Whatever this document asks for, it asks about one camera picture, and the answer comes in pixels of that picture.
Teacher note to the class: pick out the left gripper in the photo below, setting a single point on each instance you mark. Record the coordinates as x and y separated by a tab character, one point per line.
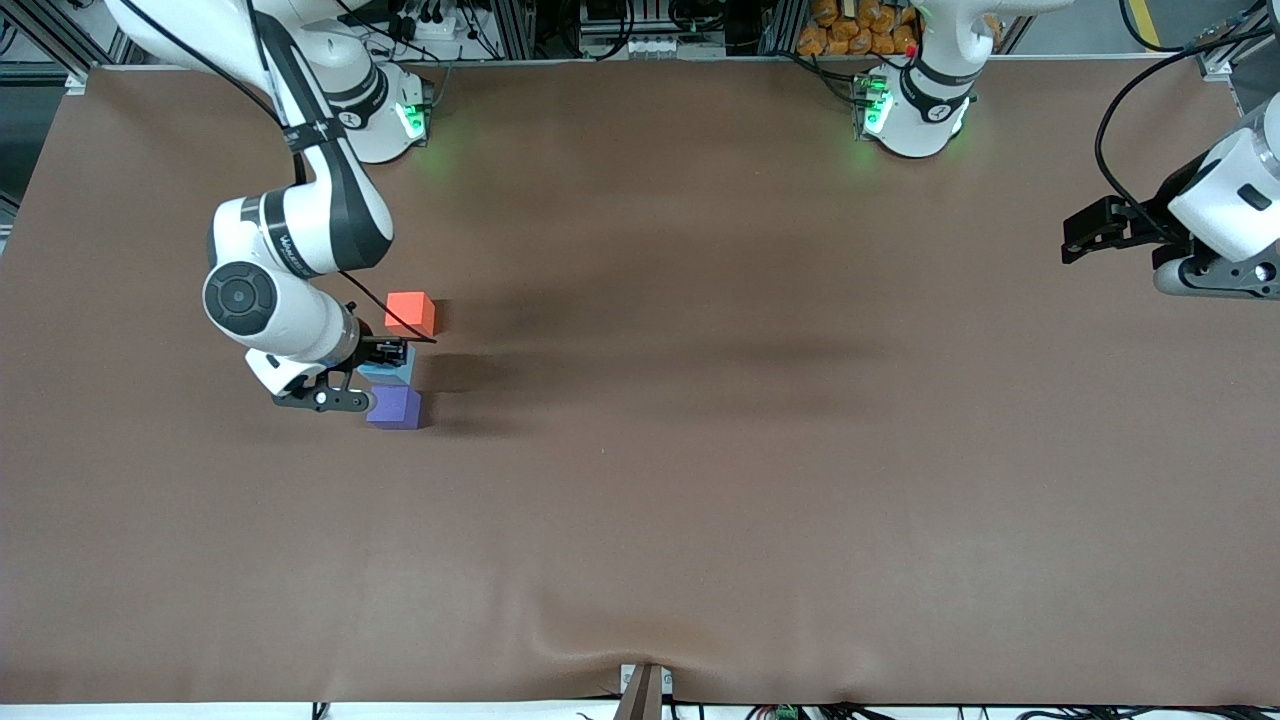
1140	227

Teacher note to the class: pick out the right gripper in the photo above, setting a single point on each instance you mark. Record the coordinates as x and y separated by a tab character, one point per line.
375	352

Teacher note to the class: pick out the blue foam block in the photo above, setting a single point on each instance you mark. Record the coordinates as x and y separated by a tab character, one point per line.
388	375

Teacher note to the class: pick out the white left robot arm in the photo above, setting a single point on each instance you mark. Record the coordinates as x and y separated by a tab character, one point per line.
925	120

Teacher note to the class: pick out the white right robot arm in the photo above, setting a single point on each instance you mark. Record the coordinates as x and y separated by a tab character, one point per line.
300	230

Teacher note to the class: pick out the purple foam block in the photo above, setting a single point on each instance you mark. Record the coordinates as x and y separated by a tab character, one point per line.
395	410

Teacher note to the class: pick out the orange foam block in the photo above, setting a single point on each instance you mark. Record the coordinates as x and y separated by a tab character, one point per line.
410	310

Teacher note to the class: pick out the grey base connector box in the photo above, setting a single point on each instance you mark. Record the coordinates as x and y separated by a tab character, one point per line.
865	95

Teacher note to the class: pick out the white power strip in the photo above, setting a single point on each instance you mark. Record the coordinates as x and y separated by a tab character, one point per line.
440	28

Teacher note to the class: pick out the brown table cover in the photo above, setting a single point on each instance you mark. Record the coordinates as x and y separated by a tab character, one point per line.
700	500

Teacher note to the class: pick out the orange bag pile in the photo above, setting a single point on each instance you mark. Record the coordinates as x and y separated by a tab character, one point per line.
850	40

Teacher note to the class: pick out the white terminal strip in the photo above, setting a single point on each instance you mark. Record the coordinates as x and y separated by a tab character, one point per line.
640	47

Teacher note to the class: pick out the white corner bracket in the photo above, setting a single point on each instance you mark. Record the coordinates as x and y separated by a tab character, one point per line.
76	82
1218	66

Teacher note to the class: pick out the aluminium frame post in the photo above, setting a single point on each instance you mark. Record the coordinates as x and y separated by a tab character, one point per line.
515	30
780	25

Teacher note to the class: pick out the brown mounting post with bracket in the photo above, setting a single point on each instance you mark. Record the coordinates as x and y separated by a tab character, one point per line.
645	695

